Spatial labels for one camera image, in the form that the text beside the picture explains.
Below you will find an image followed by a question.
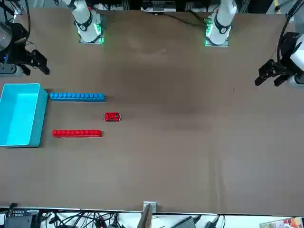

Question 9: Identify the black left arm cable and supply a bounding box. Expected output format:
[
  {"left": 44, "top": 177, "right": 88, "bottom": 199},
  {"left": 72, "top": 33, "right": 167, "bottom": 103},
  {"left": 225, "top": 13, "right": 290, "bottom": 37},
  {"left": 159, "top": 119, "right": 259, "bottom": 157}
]
[{"left": 276, "top": 0, "right": 304, "bottom": 63}]

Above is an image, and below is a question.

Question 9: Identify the colourful printed packet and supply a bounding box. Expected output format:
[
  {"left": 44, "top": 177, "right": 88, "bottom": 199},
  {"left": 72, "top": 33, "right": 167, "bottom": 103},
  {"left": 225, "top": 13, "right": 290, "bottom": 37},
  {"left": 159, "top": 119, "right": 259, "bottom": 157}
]
[{"left": 259, "top": 217, "right": 301, "bottom": 228}]

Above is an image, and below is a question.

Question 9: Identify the aluminium camera stand post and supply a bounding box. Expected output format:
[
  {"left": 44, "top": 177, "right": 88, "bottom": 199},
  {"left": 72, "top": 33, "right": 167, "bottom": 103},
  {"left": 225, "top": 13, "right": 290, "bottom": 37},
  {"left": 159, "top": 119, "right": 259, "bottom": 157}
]
[{"left": 137, "top": 200, "right": 158, "bottom": 228}]

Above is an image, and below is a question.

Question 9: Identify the black plug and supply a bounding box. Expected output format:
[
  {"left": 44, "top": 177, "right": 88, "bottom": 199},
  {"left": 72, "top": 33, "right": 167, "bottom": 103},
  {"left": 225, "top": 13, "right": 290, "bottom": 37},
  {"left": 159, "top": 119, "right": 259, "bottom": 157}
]
[{"left": 204, "top": 215, "right": 220, "bottom": 228}]

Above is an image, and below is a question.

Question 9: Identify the grey power adapter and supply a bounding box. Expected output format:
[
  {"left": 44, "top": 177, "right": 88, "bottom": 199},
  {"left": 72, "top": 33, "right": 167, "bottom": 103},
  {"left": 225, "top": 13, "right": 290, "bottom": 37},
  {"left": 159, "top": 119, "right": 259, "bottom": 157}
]
[{"left": 171, "top": 215, "right": 201, "bottom": 228}]

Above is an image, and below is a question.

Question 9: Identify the red toy car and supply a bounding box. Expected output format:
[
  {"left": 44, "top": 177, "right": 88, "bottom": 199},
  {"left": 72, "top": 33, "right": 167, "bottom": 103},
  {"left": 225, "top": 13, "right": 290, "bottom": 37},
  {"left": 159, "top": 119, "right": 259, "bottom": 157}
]
[{"left": 104, "top": 112, "right": 122, "bottom": 123}]

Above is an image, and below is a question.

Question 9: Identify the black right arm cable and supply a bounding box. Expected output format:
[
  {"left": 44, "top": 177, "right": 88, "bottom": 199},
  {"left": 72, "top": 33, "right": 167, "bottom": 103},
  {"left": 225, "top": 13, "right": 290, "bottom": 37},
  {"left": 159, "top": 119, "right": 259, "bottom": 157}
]
[{"left": 22, "top": 0, "right": 32, "bottom": 42}]

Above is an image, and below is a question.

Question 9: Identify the blue building block row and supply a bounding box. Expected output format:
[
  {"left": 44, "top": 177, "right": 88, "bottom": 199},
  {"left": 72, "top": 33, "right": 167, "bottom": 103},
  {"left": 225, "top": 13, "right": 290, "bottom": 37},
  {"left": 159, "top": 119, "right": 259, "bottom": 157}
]
[{"left": 49, "top": 92, "right": 107, "bottom": 103}]

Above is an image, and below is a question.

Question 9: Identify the red building block row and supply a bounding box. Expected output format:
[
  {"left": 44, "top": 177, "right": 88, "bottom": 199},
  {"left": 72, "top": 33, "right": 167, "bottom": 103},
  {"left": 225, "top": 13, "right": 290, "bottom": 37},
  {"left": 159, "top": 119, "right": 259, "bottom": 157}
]
[{"left": 52, "top": 129, "right": 103, "bottom": 138}]

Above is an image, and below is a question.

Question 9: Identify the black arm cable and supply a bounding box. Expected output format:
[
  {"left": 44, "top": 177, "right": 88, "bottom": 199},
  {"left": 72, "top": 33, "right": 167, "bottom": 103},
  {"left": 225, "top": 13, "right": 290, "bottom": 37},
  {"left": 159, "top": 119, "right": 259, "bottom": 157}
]
[
  {"left": 22, "top": 0, "right": 32, "bottom": 42},
  {"left": 276, "top": 0, "right": 304, "bottom": 63}
]

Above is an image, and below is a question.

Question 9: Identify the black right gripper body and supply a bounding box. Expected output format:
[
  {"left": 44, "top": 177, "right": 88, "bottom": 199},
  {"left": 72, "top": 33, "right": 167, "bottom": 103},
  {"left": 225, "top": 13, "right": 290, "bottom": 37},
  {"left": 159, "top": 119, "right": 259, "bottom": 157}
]
[{"left": 5, "top": 22, "right": 32, "bottom": 67}]

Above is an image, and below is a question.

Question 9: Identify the grey control box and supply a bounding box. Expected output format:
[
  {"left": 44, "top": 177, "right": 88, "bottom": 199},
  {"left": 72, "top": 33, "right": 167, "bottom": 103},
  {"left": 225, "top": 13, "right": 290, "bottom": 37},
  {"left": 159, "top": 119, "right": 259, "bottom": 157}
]
[{"left": 141, "top": 0, "right": 178, "bottom": 12}]

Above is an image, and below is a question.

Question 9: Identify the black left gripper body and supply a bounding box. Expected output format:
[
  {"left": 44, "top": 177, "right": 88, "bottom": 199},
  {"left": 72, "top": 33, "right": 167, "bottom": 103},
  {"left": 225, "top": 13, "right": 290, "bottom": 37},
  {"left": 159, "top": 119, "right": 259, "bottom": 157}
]
[{"left": 272, "top": 32, "right": 299, "bottom": 77}]

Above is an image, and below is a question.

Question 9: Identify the cyan plastic bin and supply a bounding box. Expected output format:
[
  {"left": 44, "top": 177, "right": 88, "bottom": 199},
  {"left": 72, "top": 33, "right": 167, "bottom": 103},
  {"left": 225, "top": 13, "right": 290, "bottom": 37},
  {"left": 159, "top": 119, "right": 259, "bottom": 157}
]
[{"left": 0, "top": 82, "right": 49, "bottom": 148}]

